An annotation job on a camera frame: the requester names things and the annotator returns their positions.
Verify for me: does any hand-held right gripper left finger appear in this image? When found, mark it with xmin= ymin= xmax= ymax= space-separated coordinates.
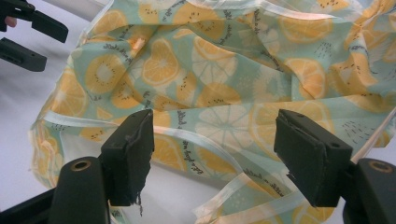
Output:
xmin=101 ymin=108 xmax=155 ymax=208

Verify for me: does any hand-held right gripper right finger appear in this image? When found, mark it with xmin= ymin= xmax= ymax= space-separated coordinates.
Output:
xmin=274 ymin=108 xmax=354 ymax=208

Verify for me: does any green orange fruit print bag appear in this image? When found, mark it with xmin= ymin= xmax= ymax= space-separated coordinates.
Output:
xmin=27 ymin=0 xmax=396 ymax=224

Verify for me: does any white table mat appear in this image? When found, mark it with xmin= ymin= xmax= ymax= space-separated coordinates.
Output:
xmin=0 ymin=0 xmax=396 ymax=224

